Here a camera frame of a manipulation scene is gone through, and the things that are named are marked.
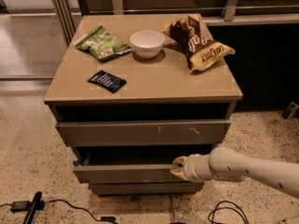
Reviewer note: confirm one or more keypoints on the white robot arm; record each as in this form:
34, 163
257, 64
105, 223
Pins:
224, 164

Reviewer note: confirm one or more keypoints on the grey three-drawer cabinet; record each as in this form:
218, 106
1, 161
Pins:
159, 89

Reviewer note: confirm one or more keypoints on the metal shelf frame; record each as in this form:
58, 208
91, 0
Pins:
216, 12

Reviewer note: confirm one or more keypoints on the dark blue snack packet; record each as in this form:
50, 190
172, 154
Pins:
107, 81

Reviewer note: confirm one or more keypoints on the dark object at right edge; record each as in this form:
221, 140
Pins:
290, 111

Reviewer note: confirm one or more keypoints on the white bowl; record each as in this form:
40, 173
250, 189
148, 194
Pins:
147, 44

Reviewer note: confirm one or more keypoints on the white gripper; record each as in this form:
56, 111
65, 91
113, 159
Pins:
189, 168

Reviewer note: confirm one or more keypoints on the brown yellow chip bag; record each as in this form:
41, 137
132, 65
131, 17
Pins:
201, 51

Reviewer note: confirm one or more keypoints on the black power adapter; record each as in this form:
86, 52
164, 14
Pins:
20, 206

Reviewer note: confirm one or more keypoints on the green snack bag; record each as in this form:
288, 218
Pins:
102, 45

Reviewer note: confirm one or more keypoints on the grey top drawer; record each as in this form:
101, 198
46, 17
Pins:
143, 133

